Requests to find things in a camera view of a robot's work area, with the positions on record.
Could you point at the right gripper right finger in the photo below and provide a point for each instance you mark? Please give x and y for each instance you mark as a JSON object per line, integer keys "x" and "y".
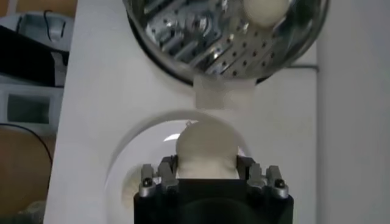
{"x": 259, "y": 179}

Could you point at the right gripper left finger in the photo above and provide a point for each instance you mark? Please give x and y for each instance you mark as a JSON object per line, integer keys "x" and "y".
{"x": 166, "y": 179}

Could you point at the stainless steel steamer basket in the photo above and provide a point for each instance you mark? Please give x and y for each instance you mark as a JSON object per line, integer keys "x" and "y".
{"x": 213, "y": 45}

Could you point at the white round plate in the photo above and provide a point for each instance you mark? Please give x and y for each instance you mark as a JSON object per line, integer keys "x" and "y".
{"x": 146, "y": 146}

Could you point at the white box with grey window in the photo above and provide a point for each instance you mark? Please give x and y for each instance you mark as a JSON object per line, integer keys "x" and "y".
{"x": 30, "y": 109}

